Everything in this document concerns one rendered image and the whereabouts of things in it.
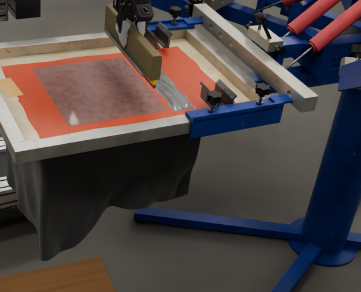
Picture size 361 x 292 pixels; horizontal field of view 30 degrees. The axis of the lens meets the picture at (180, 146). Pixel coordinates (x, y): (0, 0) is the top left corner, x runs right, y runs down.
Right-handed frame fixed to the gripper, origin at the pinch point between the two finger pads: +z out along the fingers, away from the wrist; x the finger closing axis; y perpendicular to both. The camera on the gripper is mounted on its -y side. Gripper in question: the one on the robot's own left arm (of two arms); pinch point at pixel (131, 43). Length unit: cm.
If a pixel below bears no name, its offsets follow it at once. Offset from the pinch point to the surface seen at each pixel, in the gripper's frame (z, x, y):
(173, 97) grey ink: 13.0, -9.7, -11.7
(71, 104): 13.4, 20.2, -6.8
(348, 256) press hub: 108, -107, -14
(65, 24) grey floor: 110, -66, 244
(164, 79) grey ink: 12.7, -11.5, -1.6
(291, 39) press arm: 5, -59, 0
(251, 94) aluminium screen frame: 11.5, -32.5, -18.7
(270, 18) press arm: 16, -79, 39
